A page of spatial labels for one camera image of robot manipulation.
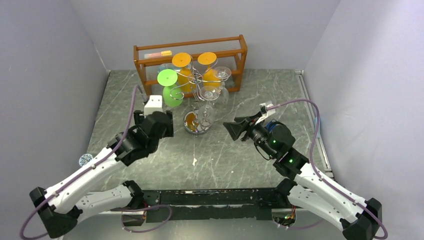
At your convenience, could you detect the green plastic wine glass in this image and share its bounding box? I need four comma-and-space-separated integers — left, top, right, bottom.
157, 69, 184, 107

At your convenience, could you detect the orange plastic cup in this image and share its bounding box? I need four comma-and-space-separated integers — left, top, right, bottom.
172, 52, 193, 93

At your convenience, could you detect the clear wine glass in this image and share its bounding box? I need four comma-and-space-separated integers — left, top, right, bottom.
213, 66, 232, 109

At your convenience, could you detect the yellow plastic wine glass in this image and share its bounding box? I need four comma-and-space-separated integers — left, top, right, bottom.
197, 52, 221, 89

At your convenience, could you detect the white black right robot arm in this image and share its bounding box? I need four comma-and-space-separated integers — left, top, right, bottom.
223, 114, 382, 240

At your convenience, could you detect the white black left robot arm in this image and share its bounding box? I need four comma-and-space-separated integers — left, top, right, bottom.
29, 110, 174, 239

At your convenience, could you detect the chrome wine glass rack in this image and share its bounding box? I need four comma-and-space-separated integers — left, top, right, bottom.
176, 55, 218, 136

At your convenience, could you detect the wooden shelf rack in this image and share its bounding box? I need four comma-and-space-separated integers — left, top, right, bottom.
133, 34, 248, 98

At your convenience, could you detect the blue packaged item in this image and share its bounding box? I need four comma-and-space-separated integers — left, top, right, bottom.
157, 63, 174, 74

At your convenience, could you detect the light blue pen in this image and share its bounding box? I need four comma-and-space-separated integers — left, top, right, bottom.
314, 116, 321, 139

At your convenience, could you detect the pink yellow marker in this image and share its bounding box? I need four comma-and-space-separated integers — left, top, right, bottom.
143, 50, 173, 59

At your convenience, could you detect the blue white patterned can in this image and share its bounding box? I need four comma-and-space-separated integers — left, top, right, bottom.
78, 153, 93, 167

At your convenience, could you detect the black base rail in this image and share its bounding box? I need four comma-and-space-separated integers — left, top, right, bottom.
109, 187, 299, 227

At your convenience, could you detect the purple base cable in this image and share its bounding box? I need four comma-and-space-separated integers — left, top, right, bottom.
112, 203, 174, 234

